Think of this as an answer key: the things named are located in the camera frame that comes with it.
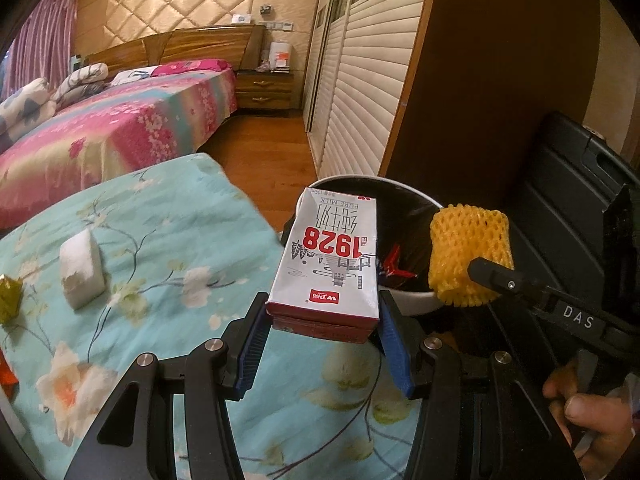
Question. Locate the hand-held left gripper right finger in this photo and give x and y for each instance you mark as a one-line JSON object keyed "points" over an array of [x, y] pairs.
{"points": [[397, 360]]}

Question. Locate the person's right hand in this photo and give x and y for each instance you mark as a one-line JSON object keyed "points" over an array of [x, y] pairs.
{"points": [[600, 425]]}

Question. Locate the folded grey striped quilt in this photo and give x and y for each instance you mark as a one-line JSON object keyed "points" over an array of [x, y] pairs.
{"points": [[80, 80]]}

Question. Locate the brown wooden wardrobe panel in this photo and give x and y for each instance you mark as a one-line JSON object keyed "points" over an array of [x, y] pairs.
{"points": [[475, 85]]}

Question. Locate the white louvre wardrobe doors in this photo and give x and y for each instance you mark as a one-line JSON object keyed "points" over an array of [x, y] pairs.
{"points": [[365, 85]]}

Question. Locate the small wall ornament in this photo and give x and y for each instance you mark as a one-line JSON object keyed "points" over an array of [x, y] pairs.
{"points": [[266, 9]]}

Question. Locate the white rimmed black trash bin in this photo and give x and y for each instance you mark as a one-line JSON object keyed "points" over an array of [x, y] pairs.
{"points": [[405, 220]]}

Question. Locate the pink floral pillow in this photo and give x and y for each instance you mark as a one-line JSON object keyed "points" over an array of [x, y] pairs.
{"points": [[195, 66]]}

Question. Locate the teal floral tablecloth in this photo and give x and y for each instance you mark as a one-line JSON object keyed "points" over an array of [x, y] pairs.
{"points": [[150, 240]]}

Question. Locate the black ribbed plastic case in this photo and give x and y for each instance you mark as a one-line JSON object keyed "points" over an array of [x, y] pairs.
{"points": [[560, 185]]}

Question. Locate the wooden nightstand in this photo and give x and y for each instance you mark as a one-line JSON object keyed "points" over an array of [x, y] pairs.
{"points": [[265, 90]]}

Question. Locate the bed with pink floral sheet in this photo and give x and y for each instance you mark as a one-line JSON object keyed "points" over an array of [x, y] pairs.
{"points": [[125, 125]]}

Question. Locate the yellow-green wrapper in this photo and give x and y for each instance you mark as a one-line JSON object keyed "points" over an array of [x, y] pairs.
{"points": [[9, 300]]}

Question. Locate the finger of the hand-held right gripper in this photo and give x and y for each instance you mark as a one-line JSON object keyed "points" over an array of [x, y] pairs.
{"points": [[505, 282]]}

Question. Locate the wall switch panel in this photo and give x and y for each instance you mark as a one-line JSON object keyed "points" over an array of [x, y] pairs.
{"points": [[281, 25]]}

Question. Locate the wooden headboard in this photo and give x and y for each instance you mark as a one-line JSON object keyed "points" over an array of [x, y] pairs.
{"points": [[200, 45]]}

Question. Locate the folded quilt with blue hearts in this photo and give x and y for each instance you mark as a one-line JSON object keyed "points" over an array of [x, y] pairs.
{"points": [[25, 110]]}

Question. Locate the white pillow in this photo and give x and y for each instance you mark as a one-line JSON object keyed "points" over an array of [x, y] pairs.
{"points": [[130, 76]]}

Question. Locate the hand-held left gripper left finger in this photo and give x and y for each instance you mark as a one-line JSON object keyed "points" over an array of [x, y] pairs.
{"points": [[252, 355]]}

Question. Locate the red and white milk carton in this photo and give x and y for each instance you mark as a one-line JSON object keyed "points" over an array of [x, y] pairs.
{"points": [[325, 260]]}

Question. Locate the small red packet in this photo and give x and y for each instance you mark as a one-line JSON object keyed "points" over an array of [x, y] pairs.
{"points": [[6, 375]]}

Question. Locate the white box with orange label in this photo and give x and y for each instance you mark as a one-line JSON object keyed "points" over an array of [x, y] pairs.
{"points": [[280, 55]]}

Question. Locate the pink curtain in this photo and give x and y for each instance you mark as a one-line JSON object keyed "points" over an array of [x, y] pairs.
{"points": [[45, 40]]}

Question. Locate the yellow foam net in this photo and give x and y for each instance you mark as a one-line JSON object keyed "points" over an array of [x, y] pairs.
{"points": [[465, 245]]}

